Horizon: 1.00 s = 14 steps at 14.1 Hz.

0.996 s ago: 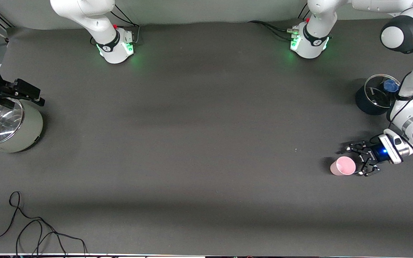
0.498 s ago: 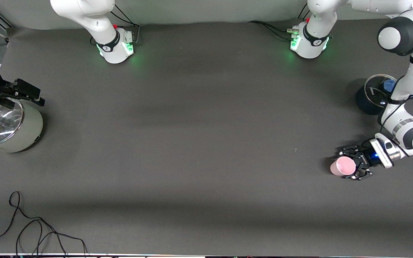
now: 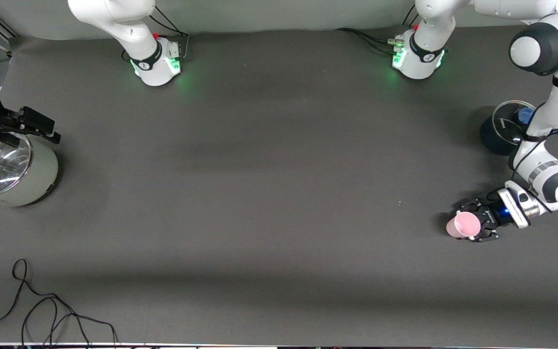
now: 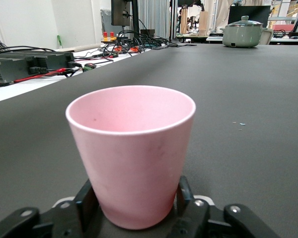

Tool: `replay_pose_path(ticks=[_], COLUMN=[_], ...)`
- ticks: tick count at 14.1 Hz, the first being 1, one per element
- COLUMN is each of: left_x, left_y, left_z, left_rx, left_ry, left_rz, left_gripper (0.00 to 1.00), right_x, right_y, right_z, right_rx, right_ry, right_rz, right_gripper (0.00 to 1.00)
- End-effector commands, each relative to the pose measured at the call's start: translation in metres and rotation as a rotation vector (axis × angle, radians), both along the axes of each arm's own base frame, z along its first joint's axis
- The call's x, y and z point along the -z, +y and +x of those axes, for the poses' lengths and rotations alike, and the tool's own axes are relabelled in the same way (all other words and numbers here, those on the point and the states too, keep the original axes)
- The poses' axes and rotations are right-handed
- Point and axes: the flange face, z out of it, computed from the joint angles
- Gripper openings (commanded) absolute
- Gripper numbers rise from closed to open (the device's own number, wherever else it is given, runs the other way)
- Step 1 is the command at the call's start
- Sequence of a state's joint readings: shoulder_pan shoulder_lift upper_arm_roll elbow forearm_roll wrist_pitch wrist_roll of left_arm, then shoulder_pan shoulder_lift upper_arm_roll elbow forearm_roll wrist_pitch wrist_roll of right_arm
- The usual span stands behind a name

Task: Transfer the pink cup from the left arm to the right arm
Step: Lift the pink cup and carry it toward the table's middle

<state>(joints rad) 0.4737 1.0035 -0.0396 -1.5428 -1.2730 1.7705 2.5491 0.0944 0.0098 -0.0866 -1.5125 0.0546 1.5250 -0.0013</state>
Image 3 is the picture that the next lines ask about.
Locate pink plastic cup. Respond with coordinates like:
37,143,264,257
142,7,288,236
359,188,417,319
446,211,482,239

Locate glass lid with beige knob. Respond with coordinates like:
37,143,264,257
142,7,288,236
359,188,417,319
0,133,33,197

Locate pale green cooking pot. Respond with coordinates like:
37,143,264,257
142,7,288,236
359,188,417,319
0,131,59,209

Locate dark blue saucepan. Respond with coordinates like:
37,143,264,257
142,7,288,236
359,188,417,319
480,100,536,157

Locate glass lid with blue knob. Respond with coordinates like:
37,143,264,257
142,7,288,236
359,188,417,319
492,100,536,146

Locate thin black loose cable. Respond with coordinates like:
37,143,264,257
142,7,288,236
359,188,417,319
0,258,119,346

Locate black right arm base cable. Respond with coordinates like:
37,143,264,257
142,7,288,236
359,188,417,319
123,5,190,61

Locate black arm base cable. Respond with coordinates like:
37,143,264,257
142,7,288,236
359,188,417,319
335,10,422,56
123,5,190,61

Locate black left arm base cable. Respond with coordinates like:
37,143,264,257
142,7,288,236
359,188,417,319
335,10,422,56

